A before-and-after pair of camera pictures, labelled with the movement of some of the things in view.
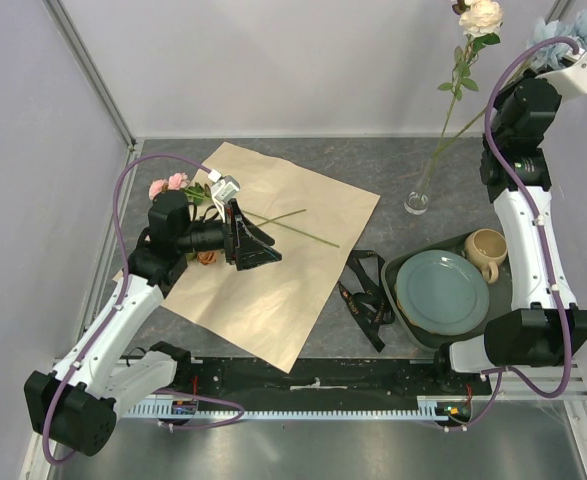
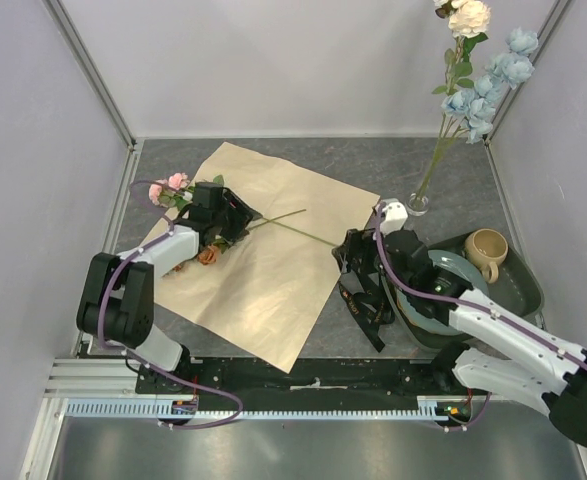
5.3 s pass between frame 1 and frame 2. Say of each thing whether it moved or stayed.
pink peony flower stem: stayed
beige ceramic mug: stayed
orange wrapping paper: stayed
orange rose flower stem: stayed
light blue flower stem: moved
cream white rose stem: moved
